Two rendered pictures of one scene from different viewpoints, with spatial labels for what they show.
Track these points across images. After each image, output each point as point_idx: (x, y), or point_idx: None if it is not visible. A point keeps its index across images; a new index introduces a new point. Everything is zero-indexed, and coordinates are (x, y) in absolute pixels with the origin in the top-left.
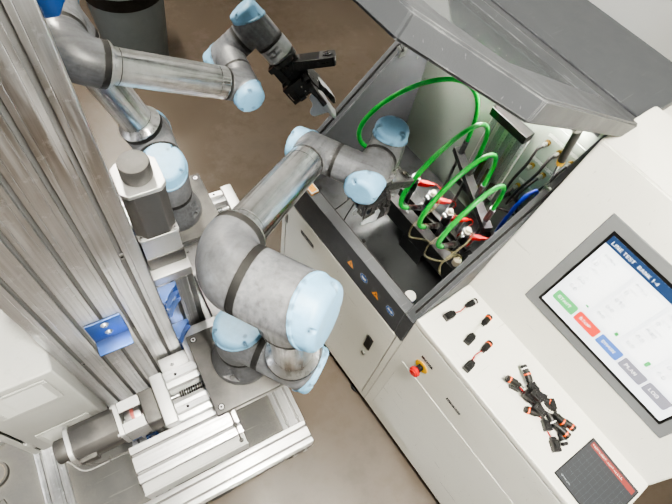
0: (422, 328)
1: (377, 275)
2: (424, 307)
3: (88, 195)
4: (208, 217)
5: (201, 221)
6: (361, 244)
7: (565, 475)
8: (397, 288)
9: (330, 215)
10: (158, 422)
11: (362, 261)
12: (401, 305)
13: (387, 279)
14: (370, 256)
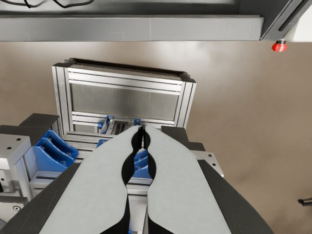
0: (306, 42)
1: (183, 36)
2: (295, 15)
3: None
4: (1, 212)
5: (6, 218)
6: (118, 20)
7: None
8: (222, 21)
9: (38, 33)
10: None
11: (147, 41)
12: (247, 37)
13: (199, 25)
14: (147, 22)
